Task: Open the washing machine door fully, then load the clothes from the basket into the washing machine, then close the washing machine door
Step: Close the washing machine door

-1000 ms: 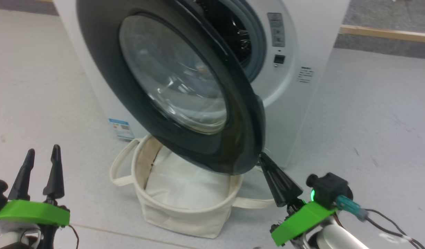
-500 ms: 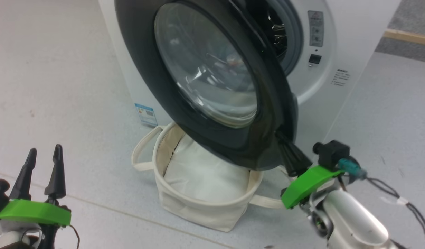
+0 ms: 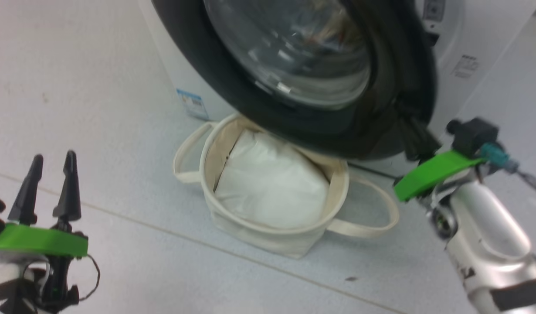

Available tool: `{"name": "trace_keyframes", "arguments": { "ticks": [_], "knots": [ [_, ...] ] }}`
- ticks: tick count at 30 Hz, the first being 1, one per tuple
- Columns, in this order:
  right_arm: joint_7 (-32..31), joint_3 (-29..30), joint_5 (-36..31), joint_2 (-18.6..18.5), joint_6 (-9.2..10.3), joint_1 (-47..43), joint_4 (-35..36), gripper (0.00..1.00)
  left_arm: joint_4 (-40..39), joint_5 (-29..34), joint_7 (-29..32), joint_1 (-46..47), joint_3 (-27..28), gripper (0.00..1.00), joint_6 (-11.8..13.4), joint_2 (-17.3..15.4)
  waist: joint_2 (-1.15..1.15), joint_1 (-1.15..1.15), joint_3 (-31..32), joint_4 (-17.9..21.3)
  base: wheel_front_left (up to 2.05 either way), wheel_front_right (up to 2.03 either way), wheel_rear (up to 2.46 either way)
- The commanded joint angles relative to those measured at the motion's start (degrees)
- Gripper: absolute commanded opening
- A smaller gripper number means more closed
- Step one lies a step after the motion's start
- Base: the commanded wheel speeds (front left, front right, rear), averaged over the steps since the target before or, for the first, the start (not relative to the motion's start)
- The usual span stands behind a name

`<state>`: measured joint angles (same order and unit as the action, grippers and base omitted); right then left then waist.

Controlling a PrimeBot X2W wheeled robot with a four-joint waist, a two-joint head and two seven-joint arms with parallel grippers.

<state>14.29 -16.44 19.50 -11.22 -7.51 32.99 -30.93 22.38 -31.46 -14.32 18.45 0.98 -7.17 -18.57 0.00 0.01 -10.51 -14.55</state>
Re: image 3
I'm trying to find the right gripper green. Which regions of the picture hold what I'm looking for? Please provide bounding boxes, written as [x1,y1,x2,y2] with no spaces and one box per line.
[393,113,486,202]

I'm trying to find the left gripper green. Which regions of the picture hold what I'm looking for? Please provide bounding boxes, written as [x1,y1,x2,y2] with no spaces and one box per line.
[0,150,89,259]

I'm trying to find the round dark washing machine door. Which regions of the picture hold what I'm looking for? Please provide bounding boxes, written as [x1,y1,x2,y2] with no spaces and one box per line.
[151,0,438,160]

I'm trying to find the white front-load washing machine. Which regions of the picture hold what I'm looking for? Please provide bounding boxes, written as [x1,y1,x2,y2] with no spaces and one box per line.
[137,0,536,175]

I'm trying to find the grey warning sticker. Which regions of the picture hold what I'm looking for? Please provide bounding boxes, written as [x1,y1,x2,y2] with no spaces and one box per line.
[424,0,446,21]

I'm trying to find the white cloth in basket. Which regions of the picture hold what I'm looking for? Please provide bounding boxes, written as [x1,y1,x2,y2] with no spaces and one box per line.
[214,129,330,230]

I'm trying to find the blue energy label sticker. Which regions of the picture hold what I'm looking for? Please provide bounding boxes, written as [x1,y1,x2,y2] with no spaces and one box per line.
[176,88,210,121]

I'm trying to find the cream canvas laundry basket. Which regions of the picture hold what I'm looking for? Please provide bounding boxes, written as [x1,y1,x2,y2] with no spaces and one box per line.
[172,113,400,260]

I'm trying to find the cable with teal connector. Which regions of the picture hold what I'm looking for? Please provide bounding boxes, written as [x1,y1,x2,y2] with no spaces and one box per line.
[479,143,536,197]

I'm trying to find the thin black cable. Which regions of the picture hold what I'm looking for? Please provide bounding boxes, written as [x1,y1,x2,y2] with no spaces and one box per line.
[72,254,101,302]

